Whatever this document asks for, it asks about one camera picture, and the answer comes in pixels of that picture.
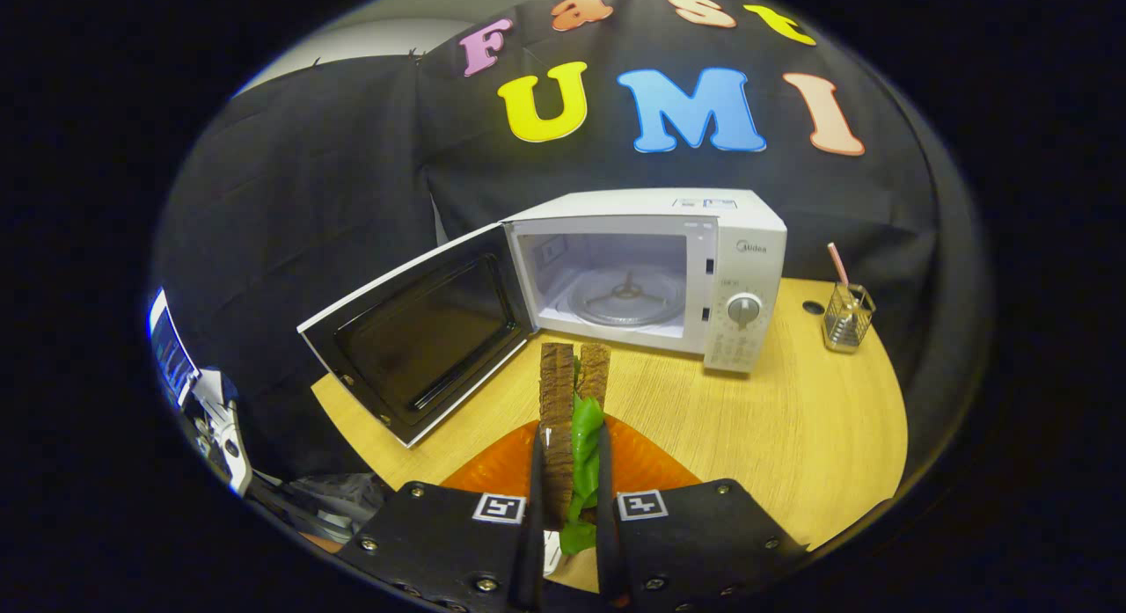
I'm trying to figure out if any brown bread lettuce sandwich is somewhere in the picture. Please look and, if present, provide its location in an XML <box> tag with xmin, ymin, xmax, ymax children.
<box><xmin>538</xmin><ymin>341</ymin><xmax>612</xmax><ymax>557</ymax></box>

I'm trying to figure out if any white microwave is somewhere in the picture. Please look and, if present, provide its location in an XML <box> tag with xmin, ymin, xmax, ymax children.
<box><xmin>296</xmin><ymin>187</ymin><xmax>788</xmax><ymax>449</ymax></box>

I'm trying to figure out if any black backdrop cloth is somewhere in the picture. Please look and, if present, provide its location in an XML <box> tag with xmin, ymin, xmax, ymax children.
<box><xmin>154</xmin><ymin>0</ymin><xmax>977</xmax><ymax>482</ymax></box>

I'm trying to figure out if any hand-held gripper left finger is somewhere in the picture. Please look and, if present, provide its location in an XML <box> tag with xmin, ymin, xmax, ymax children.
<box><xmin>334</xmin><ymin>420</ymin><xmax>546</xmax><ymax>613</ymax></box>

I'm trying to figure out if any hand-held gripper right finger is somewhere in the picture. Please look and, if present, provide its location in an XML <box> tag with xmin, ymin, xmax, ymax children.
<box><xmin>594</xmin><ymin>415</ymin><xmax>810</xmax><ymax>613</ymax></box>

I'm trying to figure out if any wire mesh holder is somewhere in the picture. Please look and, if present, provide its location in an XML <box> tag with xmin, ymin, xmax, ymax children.
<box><xmin>823</xmin><ymin>283</ymin><xmax>877</xmax><ymax>354</ymax></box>

